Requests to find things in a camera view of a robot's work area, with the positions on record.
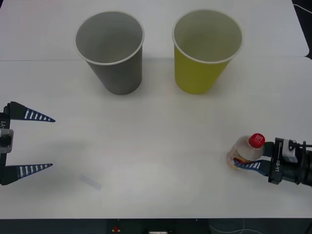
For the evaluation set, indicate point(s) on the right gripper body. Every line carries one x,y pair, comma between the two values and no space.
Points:
276,168

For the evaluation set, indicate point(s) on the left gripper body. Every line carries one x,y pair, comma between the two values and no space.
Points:
6,114

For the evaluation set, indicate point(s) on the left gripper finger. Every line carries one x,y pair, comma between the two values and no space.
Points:
19,112
12,174

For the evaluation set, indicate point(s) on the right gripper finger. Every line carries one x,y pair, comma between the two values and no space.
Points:
264,167
268,149

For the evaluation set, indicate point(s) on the clear bottle with red cap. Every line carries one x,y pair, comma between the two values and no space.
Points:
246,151

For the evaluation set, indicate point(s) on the grey plastic bin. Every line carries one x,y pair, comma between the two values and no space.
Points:
114,73

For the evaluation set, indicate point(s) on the yellow-green plastic bin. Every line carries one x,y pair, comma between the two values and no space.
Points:
195,75

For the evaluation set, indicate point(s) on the red button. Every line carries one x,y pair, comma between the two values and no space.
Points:
115,229

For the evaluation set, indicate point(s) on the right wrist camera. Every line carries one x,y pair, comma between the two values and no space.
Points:
290,152

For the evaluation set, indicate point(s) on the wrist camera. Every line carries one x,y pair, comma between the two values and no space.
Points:
6,141
290,152

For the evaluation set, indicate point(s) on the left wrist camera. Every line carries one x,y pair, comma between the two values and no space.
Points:
6,141

